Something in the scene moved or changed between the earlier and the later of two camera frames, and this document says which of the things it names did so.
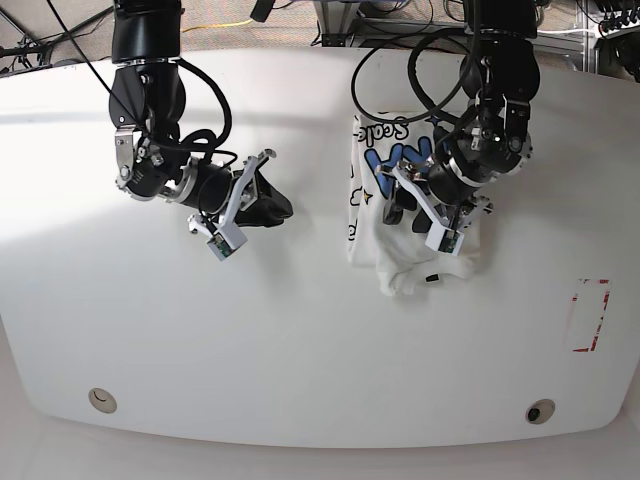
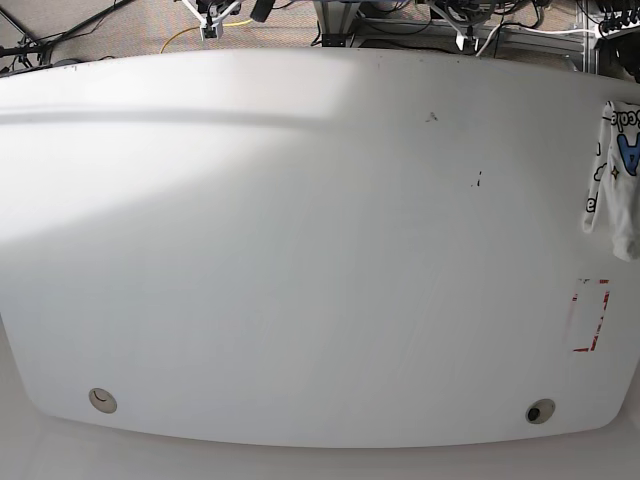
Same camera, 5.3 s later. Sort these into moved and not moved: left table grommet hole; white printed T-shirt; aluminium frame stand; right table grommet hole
Moved: white printed T-shirt
Not moved: aluminium frame stand; left table grommet hole; right table grommet hole
